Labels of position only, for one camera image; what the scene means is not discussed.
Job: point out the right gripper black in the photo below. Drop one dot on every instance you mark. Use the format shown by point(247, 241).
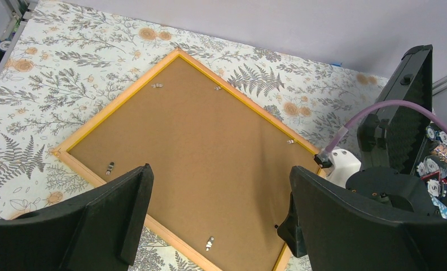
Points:
point(389, 187)

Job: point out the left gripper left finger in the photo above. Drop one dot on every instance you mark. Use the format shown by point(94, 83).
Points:
point(96, 230)

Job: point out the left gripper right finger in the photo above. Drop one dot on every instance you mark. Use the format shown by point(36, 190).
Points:
point(346, 231)

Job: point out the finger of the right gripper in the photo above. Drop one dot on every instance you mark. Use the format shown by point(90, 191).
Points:
point(290, 231)

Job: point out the yellow wooden picture frame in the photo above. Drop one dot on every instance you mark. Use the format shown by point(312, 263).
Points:
point(115, 108)

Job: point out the black poker chip case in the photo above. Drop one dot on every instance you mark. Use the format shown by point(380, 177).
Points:
point(398, 137)

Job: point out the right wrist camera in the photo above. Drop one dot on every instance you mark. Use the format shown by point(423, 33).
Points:
point(337, 166)

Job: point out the left aluminium corner post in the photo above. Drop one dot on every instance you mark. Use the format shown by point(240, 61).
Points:
point(13, 19)

